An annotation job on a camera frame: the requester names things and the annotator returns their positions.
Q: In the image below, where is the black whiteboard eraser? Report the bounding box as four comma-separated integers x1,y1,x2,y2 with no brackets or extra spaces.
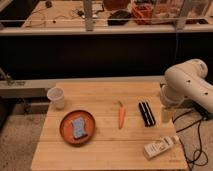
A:
138,102,156,127

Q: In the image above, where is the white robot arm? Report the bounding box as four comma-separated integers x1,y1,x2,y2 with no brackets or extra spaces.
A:
160,59,213,123

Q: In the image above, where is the orange carrot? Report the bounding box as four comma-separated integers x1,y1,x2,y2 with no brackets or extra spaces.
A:
118,101,126,129

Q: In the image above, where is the blue sponge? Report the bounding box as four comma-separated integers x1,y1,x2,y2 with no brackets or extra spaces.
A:
71,117,87,139

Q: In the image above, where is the orange round plate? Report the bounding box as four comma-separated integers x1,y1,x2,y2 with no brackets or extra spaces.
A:
59,110,96,146

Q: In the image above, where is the orange crate on bench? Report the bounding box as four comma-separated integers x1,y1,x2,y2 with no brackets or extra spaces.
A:
131,5,152,25

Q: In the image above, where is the black bag on bench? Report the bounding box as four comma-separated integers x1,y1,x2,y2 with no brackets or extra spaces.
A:
107,10,131,26

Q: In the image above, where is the black floor cable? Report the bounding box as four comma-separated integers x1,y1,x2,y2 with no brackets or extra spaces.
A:
171,109,213,171

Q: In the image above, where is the grey metal post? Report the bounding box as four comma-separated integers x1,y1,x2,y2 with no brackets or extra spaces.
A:
83,0,93,31

